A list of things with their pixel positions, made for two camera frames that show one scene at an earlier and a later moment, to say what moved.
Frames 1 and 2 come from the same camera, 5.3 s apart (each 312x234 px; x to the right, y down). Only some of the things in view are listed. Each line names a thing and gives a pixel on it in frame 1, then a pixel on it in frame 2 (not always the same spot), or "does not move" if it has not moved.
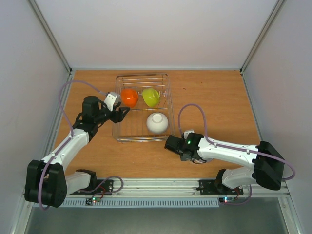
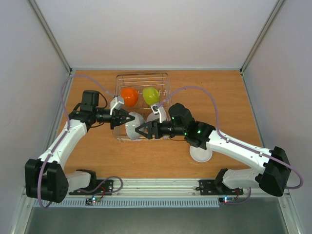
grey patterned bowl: x=197 y=161 -> x=131 y=126
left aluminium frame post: x=42 y=18 does not move
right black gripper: x=172 y=146 -> x=153 y=129
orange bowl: x=129 y=97 does not move
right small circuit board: x=226 y=200 does not move
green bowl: x=150 y=96 does not move
